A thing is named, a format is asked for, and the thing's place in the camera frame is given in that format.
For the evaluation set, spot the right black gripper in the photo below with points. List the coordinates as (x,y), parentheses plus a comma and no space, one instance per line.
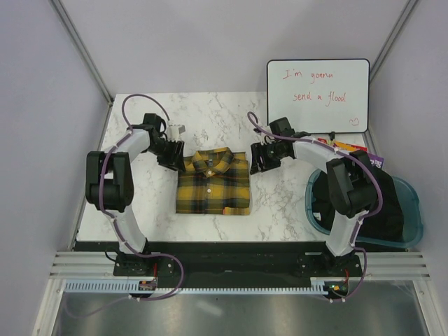
(257,150)

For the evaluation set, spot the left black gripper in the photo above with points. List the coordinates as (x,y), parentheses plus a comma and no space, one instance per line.
(174,161)

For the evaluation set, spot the yellow plaid flannel shirt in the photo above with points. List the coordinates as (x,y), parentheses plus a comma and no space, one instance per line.
(214,182)

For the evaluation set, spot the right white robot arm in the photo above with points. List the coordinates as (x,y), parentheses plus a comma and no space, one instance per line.
(353,189)

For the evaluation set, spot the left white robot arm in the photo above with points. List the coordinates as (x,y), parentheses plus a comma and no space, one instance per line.
(109,184)

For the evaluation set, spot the white dry-erase board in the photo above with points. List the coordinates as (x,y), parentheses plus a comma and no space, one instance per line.
(319,96)

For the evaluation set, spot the black shirt in bin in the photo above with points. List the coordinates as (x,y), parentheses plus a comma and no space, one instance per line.
(387,225)

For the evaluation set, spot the teal plastic bin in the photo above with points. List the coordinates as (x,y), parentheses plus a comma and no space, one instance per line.
(413,229)

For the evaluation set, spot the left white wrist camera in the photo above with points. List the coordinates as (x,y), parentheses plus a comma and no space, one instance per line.
(174,131)

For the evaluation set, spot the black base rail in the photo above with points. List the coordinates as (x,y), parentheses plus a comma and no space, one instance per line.
(284,259)

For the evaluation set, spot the white slotted cable duct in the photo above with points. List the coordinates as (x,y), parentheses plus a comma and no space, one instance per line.
(138,287)

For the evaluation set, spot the aluminium frame rails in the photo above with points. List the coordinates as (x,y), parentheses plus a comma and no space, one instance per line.
(379,266)

